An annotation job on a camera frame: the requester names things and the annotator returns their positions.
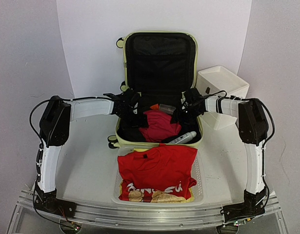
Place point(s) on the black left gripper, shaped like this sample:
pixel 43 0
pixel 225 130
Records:
pixel 142 122

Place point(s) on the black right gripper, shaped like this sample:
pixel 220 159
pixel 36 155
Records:
pixel 182 115

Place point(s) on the orange garment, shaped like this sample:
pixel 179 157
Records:
pixel 155 107

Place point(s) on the magenta pink garment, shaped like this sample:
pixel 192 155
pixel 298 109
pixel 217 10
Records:
pixel 159 127

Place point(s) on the pale green hard-shell suitcase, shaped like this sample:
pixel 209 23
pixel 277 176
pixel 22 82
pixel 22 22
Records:
pixel 160 66

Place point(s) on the red printed t-shirt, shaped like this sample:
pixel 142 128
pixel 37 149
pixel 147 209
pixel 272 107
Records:
pixel 158 168

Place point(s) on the white perforated plastic basket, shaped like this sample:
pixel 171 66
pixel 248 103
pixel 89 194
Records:
pixel 196 173

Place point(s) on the yellow cloth garment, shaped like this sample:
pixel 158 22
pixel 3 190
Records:
pixel 172 194

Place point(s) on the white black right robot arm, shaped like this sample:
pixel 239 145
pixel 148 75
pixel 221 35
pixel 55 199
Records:
pixel 254 120

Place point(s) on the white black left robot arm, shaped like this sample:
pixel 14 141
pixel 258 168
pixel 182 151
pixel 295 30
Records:
pixel 54 132

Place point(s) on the clear plastic rectangular case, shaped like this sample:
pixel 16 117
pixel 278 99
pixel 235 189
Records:
pixel 168 109

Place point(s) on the white deodorant spray bottle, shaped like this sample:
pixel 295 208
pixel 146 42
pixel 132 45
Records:
pixel 184 138

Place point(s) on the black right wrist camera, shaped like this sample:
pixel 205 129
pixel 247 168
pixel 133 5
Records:
pixel 192 98

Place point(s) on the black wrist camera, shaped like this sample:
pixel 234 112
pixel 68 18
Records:
pixel 130 100
pixel 192 98

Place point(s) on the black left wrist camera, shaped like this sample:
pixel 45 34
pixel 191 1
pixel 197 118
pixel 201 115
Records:
pixel 130 100

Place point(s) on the aluminium front mounting rail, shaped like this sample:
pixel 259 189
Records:
pixel 25 219

